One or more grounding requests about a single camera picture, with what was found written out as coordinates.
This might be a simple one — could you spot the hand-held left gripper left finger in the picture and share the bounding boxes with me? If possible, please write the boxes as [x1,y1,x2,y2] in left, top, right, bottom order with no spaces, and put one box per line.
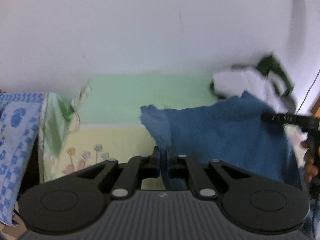
[76,146,160,200]

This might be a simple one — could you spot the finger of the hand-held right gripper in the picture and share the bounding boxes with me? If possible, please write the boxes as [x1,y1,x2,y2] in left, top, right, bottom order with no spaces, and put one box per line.
[261,112,300,128]

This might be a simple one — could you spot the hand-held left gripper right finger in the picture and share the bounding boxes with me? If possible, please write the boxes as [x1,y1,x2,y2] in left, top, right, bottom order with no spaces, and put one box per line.
[166,146,250,200]

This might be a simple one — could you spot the blue sweater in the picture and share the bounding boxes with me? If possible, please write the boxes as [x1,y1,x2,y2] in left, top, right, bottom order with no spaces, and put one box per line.
[139,91,304,191]

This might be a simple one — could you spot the person's right hand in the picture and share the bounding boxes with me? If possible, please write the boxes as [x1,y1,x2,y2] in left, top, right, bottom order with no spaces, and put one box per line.
[301,141,320,183]

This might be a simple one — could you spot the white garment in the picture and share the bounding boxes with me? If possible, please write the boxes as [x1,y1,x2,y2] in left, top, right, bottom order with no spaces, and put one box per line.
[212,66,298,112]

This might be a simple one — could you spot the dark green garment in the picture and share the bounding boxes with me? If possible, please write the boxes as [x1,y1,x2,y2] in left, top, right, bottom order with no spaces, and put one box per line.
[256,54,296,96]

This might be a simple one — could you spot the pastel printed blanket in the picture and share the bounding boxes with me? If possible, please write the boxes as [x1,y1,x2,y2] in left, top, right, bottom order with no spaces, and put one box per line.
[37,73,225,191]

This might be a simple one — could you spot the pale green cloth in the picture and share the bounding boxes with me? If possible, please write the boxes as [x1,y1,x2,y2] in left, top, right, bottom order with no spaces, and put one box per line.
[39,91,75,157]

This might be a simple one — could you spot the blue patterned cloth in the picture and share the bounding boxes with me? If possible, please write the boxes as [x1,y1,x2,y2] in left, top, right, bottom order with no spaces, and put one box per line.
[0,92,46,227]

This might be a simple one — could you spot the wooden frame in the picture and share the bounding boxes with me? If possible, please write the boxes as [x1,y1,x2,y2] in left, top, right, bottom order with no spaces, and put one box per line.
[311,97,320,118]

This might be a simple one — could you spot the white cable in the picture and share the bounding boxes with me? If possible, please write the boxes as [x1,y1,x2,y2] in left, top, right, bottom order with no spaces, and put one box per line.
[296,72,320,115]

